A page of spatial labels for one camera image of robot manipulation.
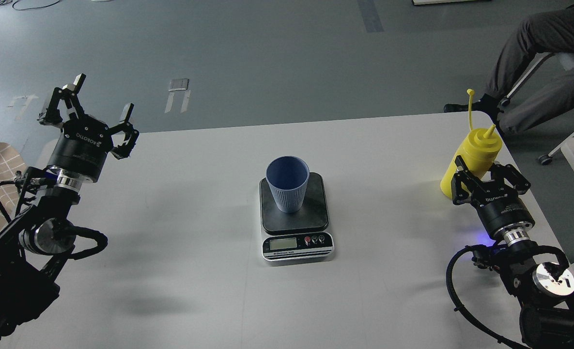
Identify blue ribbed cup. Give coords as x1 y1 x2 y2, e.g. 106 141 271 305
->
265 156 310 213

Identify seated person in grey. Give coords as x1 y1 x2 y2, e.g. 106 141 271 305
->
471 5 574 136

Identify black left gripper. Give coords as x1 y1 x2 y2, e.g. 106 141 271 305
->
38 74 140 184

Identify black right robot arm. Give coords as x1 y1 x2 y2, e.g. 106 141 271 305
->
446 156 574 349

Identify yellow squeeze bottle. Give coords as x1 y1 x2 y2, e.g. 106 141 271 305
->
440 89 502 199

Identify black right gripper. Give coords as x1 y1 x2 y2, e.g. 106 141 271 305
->
451 155 535 241

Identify black digital kitchen scale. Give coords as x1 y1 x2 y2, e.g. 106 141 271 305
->
259 172 335 264

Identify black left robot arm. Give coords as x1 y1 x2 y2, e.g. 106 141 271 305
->
0 74 139 340

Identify grey floor plate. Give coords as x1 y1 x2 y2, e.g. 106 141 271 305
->
169 78 190 92

